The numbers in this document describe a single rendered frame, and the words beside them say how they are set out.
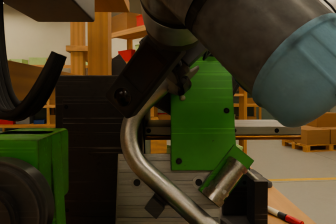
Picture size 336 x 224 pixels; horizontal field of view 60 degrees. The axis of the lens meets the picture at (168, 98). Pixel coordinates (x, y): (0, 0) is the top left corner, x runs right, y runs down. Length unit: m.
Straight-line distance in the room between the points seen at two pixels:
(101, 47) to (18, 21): 9.16
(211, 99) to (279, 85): 0.35
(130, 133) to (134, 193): 0.11
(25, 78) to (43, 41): 9.29
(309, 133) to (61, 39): 7.48
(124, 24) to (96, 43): 3.15
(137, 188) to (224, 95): 0.23
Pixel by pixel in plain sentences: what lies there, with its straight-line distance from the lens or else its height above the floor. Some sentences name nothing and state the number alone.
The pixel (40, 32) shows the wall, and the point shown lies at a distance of 10.16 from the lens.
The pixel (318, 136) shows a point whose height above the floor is 0.30.
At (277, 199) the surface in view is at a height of 0.90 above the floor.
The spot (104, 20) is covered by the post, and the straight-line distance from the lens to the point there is 1.35.
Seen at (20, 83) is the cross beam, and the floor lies 1.23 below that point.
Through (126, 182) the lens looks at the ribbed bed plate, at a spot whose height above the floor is 1.05.
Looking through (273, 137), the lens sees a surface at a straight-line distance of 0.68.
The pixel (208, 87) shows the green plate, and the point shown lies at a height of 1.21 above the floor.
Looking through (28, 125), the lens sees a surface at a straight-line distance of 9.51.
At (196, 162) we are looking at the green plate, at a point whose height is 1.08.
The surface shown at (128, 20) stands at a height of 2.26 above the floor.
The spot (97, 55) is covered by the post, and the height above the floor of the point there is 1.37.
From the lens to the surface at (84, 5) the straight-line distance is 0.57.
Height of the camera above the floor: 1.20
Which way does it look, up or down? 1 degrees down
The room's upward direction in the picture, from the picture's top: straight up
